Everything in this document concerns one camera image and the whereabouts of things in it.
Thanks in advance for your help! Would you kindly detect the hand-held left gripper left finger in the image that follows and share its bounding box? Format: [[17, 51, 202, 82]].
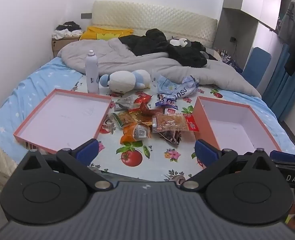
[[20, 138, 113, 191]]

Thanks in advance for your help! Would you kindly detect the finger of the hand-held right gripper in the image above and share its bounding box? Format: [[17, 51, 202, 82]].
[[270, 150, 295, 167]]

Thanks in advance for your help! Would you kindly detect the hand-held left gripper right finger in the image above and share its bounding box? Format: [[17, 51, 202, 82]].
[[181, 139, 276, 191]]

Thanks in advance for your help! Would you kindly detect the deep pink cardboard box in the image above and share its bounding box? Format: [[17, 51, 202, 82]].
[[194, 96, 282, 157]]

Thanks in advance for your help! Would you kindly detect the pile of snack packets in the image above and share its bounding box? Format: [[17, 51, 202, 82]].
[[112, 92, 200, 146]]

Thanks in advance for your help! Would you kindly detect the shallow pink box lid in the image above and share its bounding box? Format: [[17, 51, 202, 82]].
[[13, 88, 112, 155]]

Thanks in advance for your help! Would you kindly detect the fruit print mat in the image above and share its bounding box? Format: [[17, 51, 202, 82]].
[[70, 75, 228, 183]]

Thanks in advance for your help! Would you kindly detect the blue curtain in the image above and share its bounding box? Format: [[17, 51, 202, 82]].
[[261, 41, 295, 121]]

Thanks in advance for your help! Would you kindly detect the clear blue printed plastic bag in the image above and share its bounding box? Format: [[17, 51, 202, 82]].
[[151, 71, 200, 101]]

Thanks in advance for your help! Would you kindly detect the white spray bottle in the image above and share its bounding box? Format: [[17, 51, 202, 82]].
[[85, 50, 99, 94]]

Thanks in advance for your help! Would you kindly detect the white and blue plush toy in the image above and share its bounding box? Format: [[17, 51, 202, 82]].
[[99, 69, 152, 93]]

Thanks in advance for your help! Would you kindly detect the blue star print bedsheet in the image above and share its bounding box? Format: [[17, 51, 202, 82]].
[[0, 56, 295, 157]]

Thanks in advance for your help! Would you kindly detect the blue chair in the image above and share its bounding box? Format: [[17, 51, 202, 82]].
[[242, 47, 272, 88]]

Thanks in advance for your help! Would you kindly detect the grey duvet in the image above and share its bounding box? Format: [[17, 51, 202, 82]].
[[57, 39, 262, 98]]

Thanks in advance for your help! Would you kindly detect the grey cloth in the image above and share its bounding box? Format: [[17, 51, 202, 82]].
[[200, 47, 223, 62]]

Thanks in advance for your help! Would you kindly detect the cardboard box nightstand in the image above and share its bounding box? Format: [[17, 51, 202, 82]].
[[52, 36, 81, 58]]

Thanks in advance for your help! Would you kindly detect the black and white plush toy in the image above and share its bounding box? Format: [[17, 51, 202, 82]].
[[169, 37, 188, 47]]

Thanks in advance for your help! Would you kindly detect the yellow pillow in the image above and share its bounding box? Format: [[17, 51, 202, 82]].
[[79, 26, 134, 41]]

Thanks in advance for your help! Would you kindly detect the black clothes heap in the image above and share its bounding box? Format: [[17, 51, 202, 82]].
[[119, 29, 208, 68]]

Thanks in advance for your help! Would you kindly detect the heap of folded clothes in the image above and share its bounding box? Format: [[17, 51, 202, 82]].
[[53, 21, 84, 40]]

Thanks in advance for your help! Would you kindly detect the grey hanging hoodie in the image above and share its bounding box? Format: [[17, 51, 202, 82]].
[[278, 1, 295, 45]]

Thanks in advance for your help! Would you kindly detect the white wardrobe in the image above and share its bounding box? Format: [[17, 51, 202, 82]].
[[214, 0, 285, 53]]

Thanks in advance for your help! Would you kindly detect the cream padded headboard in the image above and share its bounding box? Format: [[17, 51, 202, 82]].
[[91, 0, 218, 50]]

